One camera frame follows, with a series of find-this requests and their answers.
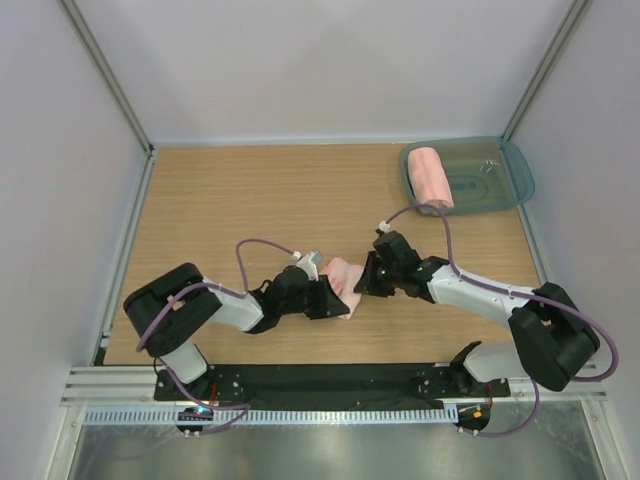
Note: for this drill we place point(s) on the left aluminium frame post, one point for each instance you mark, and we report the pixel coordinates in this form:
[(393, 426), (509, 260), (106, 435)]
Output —
[(101, 63)]

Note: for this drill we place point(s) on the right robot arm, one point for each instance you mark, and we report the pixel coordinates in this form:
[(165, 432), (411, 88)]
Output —
[(549, 342)]

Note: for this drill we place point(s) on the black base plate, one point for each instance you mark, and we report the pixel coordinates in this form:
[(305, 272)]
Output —
[(231, 383)]

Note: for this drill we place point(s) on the slotted cable duct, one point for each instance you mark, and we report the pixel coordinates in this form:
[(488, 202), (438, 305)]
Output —
[(183, 416)]

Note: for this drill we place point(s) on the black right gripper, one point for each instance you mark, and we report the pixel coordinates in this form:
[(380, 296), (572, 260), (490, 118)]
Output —
[(367, 284)]

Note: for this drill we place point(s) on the aluminium front rail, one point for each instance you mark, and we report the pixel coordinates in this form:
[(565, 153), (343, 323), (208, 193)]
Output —
[(128, 384)]

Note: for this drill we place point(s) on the right aluminium frame post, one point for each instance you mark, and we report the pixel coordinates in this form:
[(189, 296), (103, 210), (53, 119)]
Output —
[(550, 58)]

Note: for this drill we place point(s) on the small pink cloth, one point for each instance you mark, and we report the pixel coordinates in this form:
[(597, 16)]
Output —
[(343, 278)]

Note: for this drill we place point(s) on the aluminium frame post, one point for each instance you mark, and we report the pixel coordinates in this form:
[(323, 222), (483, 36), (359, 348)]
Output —
[(550, 58), (101, 63)]

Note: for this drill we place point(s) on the teal plastic tray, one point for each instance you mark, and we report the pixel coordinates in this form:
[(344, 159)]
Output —
[(485, 174)]

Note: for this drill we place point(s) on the large pink towel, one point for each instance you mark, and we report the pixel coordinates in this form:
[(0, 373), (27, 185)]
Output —
[(428, 179)]

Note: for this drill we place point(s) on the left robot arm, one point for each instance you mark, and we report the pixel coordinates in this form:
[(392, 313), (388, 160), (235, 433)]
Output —
[(167, 312)]

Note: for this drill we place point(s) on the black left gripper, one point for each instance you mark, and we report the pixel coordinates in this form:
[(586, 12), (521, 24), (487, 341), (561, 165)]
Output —
[(327, 304)]

